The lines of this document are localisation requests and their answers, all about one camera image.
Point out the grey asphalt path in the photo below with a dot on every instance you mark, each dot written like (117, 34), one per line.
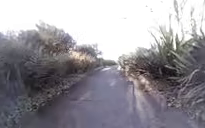
(103, 100)

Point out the leaf-strewn mulch strip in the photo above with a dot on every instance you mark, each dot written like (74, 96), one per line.
(46, 93)
(156, 90)

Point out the row of flax bushes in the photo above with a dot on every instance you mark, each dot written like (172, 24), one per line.
(180, 60)
(40, 56)

